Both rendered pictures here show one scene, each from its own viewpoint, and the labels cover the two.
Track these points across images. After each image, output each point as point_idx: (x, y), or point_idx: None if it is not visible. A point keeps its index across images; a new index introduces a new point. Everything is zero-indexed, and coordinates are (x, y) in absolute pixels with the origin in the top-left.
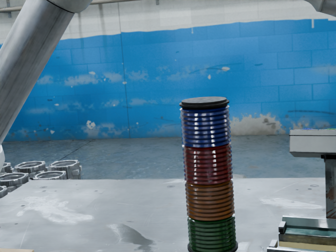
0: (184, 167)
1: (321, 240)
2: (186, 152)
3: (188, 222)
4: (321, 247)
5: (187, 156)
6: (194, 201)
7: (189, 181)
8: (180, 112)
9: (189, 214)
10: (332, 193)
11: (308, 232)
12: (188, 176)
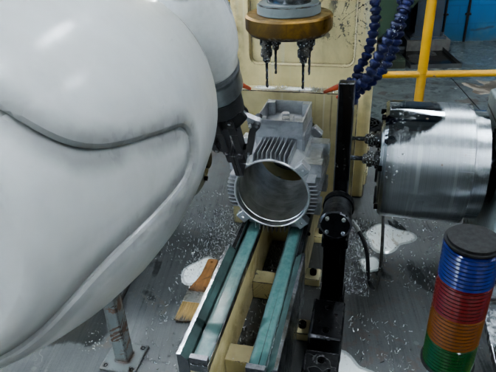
0: (479, 311)
1: (221, 333)
2: (490, 294)
3: (468, 356)
4: (222, 338)
5: (489, 297)
6: (482, 329)
7: (483, 317)
8: (490, 263)
9: (472, 348)
10: (119, 302)
11: (209, 339)
12: (484, 314)
